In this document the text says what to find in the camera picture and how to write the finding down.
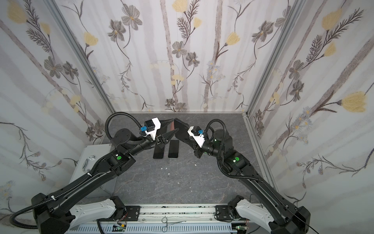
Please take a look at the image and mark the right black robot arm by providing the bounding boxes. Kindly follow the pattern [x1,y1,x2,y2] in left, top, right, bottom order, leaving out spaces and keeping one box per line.
[174,119,312,234]

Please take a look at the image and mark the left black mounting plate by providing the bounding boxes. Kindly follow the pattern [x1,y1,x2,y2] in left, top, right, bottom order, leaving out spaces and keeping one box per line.
[115,206,141,222]

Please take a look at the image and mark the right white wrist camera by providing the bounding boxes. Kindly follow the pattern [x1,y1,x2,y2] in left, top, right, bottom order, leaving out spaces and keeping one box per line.
[188,126,205,148]

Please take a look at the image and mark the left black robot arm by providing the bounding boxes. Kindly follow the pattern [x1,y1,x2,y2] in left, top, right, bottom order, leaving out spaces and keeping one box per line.
[9,112,178,234]

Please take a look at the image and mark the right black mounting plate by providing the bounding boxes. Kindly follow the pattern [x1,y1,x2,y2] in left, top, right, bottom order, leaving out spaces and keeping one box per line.
[214,205,235,222]

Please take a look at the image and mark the metal scissors forceps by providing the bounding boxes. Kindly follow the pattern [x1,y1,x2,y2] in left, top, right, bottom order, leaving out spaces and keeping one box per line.
[161,217,186,233]

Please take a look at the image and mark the black mounting plate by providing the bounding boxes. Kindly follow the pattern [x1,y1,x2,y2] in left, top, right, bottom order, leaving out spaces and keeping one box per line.
[214,205,235,222]
[115,206,141,222]

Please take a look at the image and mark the silver metal case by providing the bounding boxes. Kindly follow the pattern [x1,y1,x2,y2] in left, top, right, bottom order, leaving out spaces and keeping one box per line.
[69,144,116,198]

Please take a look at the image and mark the black phone face down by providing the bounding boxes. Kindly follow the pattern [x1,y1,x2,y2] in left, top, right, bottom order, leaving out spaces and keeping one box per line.
[174,118,190,139]

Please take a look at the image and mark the white slotted cable duct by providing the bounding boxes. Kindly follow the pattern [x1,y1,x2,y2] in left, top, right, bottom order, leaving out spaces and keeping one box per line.
[65,223,243,234]

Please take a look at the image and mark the pink phone case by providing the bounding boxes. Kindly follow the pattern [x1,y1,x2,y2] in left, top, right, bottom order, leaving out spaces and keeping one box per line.
[170,121,175,131]

